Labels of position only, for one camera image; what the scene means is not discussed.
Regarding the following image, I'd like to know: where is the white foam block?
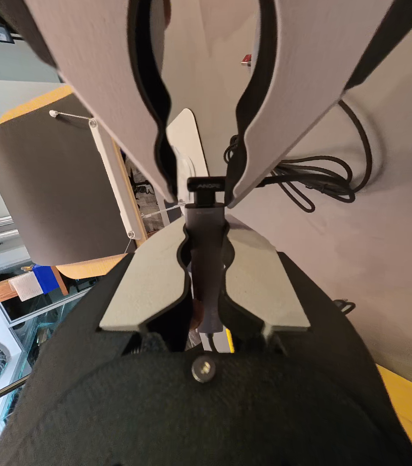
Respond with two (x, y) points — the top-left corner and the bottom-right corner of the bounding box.
(8, 272), (43, 301)

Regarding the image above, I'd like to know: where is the grey lettered USB hub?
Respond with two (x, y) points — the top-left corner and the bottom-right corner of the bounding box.
(184, 203), (227, 353)

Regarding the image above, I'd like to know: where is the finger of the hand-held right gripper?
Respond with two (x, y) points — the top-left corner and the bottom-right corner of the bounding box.
(24, 0), (179, 203)
(224, 0), (396, 208)

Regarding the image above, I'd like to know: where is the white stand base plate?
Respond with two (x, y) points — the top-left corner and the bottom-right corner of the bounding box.
(166, 108), (210, 204)

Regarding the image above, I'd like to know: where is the blue storage box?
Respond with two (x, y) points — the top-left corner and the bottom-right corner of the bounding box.
(33, 266), (61, 294)

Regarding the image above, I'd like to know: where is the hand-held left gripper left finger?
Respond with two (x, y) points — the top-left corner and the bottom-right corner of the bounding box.
(98, 215), (193, 333)

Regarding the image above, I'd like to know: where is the black braided cable bundle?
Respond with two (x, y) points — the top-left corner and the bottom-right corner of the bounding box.
(186, 99), (374, 213)

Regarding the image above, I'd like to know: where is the metal stand rod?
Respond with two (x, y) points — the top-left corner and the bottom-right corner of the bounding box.
(142, 203), (185, 220)

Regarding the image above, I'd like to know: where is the wooden framed dark board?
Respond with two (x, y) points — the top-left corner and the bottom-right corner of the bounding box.
(0, 85), (148, 279)

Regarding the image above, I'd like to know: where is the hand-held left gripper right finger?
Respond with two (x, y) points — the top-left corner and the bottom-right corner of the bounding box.
(220, 214), (311, 341)

